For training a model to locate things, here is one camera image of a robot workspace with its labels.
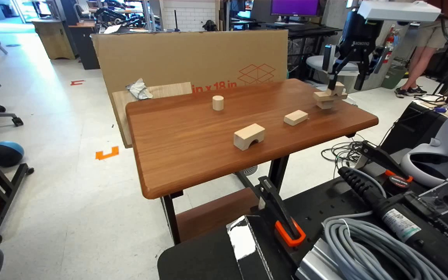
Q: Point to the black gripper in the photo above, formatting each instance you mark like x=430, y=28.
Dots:
x=360, y=45

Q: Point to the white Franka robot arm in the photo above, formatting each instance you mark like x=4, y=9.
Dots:
x=397, y=9

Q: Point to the long rectangular wooden block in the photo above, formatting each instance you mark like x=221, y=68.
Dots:
x=321, y=96

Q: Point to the small rectangular wooden block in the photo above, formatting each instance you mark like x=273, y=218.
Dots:
x=296, y=116

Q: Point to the wooden arch block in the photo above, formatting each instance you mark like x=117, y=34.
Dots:
x=249, y=134

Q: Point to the wooden cylinder block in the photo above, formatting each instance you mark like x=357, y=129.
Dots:
x=218, y=102

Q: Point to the white grey office chair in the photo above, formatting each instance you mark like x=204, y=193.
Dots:
x=316, y=62

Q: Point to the red fire extinguisher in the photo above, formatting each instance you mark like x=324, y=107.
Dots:
x=389, y=40

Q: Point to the person in khaki shorts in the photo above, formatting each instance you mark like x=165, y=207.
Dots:
x=424, y=51

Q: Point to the black equipment case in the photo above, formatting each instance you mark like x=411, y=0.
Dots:
x=413, y=129

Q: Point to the monitor with purple screen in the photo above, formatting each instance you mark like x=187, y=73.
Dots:
x=294, y=6

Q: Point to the black red hand tool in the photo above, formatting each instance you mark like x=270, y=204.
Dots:
x=385, y=165

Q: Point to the white VR controller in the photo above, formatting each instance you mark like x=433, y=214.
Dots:
x=442, y=144

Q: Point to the black orange clamp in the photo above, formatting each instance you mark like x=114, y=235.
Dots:
x=279, y=211

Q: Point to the clear plastic box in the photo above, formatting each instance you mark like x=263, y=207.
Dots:
x=444, y=196

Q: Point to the large cardboard box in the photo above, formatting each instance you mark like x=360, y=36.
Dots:
x=193, y=54

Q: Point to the aluminium extrusion piece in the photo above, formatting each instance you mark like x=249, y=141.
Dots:
x=318, y=264

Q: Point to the brown wooden board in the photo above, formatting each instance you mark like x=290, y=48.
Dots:
x=214, y=211

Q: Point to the crumpled white paper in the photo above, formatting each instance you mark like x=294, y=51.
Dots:
x=140, y=88

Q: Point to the brown wooden table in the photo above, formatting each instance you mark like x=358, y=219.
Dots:
x=172, y=218

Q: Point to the black platform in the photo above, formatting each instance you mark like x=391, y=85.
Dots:
x=198, y=258

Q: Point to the black cabinet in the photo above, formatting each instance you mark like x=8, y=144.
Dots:
x=84, y=46

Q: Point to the light wooden cabinet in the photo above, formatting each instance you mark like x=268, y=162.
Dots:
x=53, y=39

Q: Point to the blue ball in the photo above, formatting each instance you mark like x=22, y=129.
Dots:
x=5, y=152

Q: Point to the black metal floor stand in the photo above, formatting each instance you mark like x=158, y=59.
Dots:
x=4, y=194

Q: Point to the shiny metal bracket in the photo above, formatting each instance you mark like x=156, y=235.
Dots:
x=242, y=241

